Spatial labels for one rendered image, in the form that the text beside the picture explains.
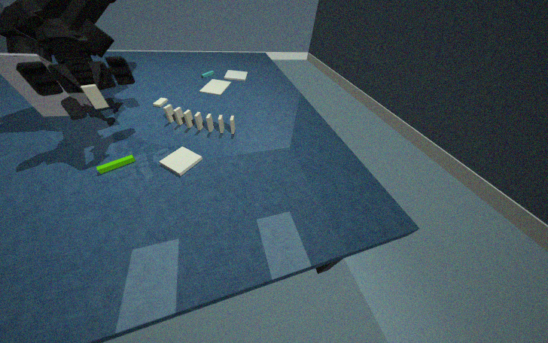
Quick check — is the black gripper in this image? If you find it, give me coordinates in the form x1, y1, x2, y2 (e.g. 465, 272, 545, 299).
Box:
17, 56, 135, 96

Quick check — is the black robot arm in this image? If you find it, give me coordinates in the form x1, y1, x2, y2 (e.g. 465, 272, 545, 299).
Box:
0, 0, 117, 65

